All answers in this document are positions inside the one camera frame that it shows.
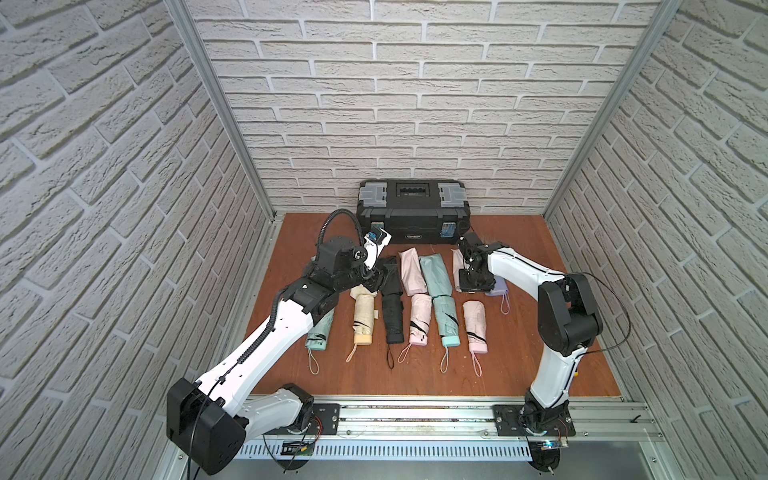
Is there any black plastic toolbox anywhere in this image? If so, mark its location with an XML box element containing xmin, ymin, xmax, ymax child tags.
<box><xmin>356</xmin><ymin>179</ymin><xmax>471</xmax><ymax>244</ymax></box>

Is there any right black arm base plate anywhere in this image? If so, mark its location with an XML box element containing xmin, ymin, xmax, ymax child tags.
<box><xmin>492</xmin><ymin>401</ymin><xmax>576</xmax><ymax>437</ymax></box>

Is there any aluminium mounting rail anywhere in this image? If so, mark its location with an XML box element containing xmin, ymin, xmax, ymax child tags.
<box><xmin>231</xmin><ymin>395</ymin><xmax>664</xmax><ymax>469</ymax></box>

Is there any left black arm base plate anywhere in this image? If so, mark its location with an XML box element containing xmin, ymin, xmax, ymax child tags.
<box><xmin>267</xmin><ymin>402</ymin><xmax>341</xmax><ymax>436</ymax></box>

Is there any black umbrella sleeve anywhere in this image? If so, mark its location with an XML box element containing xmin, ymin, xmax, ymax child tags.
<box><xmin>379</xmin><ymin>256</ymin><xmax>403</xmax><ymax>297</ymax></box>

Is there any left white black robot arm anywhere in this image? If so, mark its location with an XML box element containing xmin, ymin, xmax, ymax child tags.
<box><xmin>166</xmin><ymin>263</ymin><xmax>385</xmax><ymax>475</ymax></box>

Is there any mint green sleeved umbrella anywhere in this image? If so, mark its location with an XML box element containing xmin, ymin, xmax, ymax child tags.
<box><xmin>432</xmin><ymin>295</ymin><xmax>460</xmax><ymax>374</ymax></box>

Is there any cream sleeved umbrella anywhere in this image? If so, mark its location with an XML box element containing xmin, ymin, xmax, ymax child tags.
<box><xmin>346</xmin><ymin>296</ymin><xmax>378</xmax><ymax>363</ymax></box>

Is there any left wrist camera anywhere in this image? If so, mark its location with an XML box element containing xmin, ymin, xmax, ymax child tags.
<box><xmin>314</xmin><ymin>208</ymin><xmax>392</xmax><ymax>277</ymax></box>

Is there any light pink sleeved umbrella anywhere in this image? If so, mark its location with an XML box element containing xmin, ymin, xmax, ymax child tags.
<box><xmin>463</xmin><ymin>300</ymin><xmax>488</xmax><ymax>378</ymax></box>

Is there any lavender sleeved umbrella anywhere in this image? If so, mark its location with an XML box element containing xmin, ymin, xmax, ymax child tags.
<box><xmin>485</xmin><ymin>275</ymin><xmax>511</xmax><ymax>315</ymax></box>

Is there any black sleeved umbrella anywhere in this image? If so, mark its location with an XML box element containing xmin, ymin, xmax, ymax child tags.
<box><xmin>382</xmin><ymin>294</ymin><xmax>405</xmax><ymax>370</ymax></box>

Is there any cream umbrella sleeve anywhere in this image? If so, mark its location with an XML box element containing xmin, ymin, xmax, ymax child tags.
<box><xmin>349</xmin><ymin>285</ymin><xmax>377</xmax><ymax>300</ymax></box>

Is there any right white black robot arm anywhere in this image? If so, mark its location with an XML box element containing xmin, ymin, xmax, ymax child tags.
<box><xmin>458</xmin><ymin>233</ymin><xmax>603</xmax><ymax>436</ymax></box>

